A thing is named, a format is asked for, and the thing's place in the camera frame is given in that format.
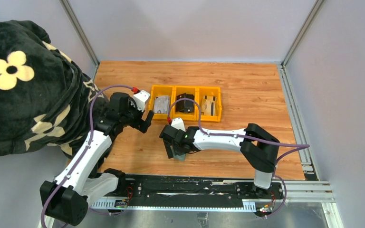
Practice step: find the beige cards in right bin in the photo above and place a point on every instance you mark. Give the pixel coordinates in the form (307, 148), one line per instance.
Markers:
(208, 105)

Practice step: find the yellow bin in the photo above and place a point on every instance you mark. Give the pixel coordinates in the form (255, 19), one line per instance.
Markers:
(180, 90)
(210, 91)
(158, 90)

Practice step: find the black card holder in bin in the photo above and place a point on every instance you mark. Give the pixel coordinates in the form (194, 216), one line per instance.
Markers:
(184, 106)

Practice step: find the right aluminium frame post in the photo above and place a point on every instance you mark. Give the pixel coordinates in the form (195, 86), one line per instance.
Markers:
(318, 4)

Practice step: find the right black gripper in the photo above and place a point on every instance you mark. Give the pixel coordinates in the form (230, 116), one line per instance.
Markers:
(172, 146)

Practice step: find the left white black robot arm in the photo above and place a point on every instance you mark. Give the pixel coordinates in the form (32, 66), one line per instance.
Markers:
(69, 196)

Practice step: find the silver cards in left bin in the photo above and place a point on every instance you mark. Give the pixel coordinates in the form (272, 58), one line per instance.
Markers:
(162, 104)

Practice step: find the green card holder wallet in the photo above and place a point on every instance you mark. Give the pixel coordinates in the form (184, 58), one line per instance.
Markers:
(178, 155)

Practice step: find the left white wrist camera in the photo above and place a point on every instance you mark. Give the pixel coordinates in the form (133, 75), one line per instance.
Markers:
(140, 100)

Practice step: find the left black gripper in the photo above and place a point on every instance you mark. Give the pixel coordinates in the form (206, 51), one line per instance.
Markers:
(141, 122)

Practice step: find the middle yellow bin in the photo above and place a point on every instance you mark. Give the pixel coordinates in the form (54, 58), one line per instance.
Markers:
(180, 90)

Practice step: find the black floral blanket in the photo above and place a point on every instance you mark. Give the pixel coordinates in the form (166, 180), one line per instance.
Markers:
(45, 98)

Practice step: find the aluminium frame post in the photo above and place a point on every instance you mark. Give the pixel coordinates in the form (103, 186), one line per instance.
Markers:
(79, 30)
(318, 4)

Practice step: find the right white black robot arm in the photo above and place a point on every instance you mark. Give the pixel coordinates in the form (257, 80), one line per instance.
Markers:
(258, 146)

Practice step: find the right yellow bin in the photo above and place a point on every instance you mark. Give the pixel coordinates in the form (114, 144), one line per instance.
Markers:
(210, 91)

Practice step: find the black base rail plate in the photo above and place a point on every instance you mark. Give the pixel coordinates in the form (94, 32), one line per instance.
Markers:
(192, 193)

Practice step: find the left aluminium frame post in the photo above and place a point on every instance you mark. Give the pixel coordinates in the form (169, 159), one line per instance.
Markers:
(79, 30)

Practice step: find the left yellow bin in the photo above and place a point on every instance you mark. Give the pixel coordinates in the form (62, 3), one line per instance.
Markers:
(158, 90)

